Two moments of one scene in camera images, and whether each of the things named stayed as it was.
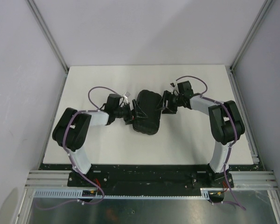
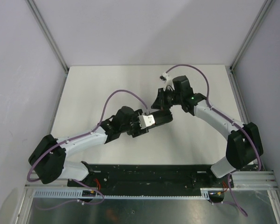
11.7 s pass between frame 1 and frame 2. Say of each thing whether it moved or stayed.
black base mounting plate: stayed
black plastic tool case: moved
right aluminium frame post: stayed
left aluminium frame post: stayed
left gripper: moved
